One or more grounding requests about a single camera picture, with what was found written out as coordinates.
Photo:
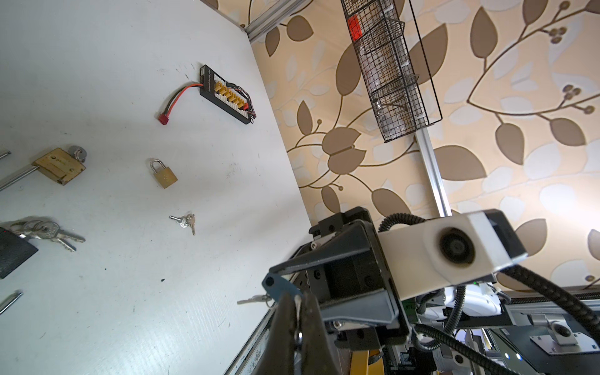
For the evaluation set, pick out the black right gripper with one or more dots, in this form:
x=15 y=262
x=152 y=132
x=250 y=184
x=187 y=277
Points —
x=350 y=278

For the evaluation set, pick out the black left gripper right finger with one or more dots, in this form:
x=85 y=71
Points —
x=315 y=353

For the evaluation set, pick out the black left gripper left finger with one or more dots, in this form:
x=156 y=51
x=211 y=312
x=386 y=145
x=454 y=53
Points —
x=278 y=356

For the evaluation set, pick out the brass padlock key bunch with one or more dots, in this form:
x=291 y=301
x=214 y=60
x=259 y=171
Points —
x=187 y=221

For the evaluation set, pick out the small brass padlock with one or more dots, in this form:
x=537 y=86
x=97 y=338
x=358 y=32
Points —
x=163 y=174

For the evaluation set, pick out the blue padlock keys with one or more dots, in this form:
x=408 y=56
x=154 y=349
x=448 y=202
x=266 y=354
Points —
x=255 y=299

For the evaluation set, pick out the blue padlock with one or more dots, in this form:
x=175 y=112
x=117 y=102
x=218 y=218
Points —
x=276 y=286

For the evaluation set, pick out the black parallel charging board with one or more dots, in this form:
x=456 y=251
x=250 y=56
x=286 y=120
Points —
x=230 y=97

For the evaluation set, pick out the red cap in basket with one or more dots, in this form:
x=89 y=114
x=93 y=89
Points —
x=354 y=28

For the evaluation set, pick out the red black power lead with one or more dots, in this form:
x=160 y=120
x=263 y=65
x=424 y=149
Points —
x=164 y=116

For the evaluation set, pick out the black padlock keys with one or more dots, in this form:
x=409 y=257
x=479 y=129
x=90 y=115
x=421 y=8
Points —
x=46 y=230

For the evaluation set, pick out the black padlock open shackle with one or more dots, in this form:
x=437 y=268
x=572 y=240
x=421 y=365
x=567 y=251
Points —
x=14 y=251

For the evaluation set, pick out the long shackle brass padlock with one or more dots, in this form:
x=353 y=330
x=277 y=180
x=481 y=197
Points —
x=58 y=165

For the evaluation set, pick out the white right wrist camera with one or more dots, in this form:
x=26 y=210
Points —
x=450 y=251

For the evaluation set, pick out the side wire basket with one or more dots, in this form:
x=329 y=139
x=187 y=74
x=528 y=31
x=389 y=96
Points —
x=398 y=64

